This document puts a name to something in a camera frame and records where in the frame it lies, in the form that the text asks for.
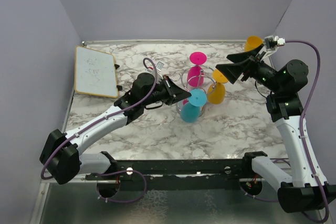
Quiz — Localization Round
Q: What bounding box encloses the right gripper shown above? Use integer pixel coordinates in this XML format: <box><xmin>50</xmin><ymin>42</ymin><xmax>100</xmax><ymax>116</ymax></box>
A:
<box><xmin>217</xmin><ymin>44</ymin><xmax>282</xmax><ymax>93</ymax></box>

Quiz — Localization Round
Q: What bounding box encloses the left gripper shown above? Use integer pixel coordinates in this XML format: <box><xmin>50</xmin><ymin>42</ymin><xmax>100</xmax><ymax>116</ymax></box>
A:
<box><xmin>142</xmin><ymin>76</ymin><xmax>192</xmax><ymax>106</ymax></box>

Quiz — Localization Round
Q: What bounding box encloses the blue wine glass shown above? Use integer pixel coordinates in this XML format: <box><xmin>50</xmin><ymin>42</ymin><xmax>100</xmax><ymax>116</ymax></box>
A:
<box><xmin>180</xmin><ymin>89</ymin><xmax>207</xmax><ymax>123</ymax></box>

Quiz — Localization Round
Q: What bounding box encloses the yellow wine glass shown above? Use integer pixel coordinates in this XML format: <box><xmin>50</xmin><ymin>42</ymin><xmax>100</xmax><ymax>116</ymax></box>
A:
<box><xmin>244</xmin><ymin>36</ymin><xmax>263</xmax><ymax>52</ymax></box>
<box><xmin>207</xmin><ymin>69</ymin><xmax>228</xmax><ymax>104</ymax></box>

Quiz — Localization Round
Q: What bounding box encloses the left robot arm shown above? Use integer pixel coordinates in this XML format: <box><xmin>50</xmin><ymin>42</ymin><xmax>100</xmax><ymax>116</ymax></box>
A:
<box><xmin>39</xmin><ymin>73</ymin><xmax>191</xmax><ymax>185</ymax></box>

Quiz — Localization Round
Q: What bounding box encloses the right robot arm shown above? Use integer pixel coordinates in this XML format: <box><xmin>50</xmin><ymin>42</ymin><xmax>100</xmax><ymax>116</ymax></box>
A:
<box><xmin>216</xmin><ymin>45</ymin><xmax>335</xmax><ymax>214</ymax></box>

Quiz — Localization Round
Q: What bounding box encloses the chrome wine glass rack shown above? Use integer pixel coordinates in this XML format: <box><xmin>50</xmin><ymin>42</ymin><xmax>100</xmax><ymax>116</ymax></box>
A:
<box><xmin>173</xmin><ymin>65</ymin><xmax>215</xmax><ymax>123</ymax></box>

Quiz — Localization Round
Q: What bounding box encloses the pink wine glass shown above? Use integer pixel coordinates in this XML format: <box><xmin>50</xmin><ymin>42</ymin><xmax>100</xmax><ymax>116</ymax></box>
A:
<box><xmin>187</xmin><ymin>52</ymin><xmax>207</xmax><ymax>87</ymax></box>

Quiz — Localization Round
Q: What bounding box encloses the small whiteboard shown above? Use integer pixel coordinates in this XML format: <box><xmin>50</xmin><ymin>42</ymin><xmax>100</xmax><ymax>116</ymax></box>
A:
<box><xmin>74</xmin><ymin>46</ymin><xmax>119</xmax><ymax>98</ymax></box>

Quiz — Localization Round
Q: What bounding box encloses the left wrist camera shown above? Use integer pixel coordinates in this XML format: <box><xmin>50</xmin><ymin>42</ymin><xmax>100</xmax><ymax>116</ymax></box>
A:
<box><xmin>147</xmin><ymin>61</ymin><xmax>164</xmax><ymax>76</ymax></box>

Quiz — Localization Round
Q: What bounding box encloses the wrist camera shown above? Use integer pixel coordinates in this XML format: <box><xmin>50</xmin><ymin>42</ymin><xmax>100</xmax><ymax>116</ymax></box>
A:
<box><xmin>147</xmin><ymin>61</ymin><xmax>164</xmax><ymax>76</ymax></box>
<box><xmin>259</xmin><ymin>35</ymin><xmax>286</xmax><ymax>60</ymax></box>

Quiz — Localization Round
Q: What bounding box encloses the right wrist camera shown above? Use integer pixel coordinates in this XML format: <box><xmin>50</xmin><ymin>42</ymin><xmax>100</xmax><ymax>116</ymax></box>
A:
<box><xmin>259</xmin><ymin>35</ymin><xmax>286</xmax><ymax>60</ymax></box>

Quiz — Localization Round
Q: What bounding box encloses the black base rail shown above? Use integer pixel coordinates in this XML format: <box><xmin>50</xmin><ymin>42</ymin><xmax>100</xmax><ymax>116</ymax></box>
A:
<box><xmin>86</xmin><ymin>159</ymin><xmax>255</xmax><ymax>191</ymax></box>

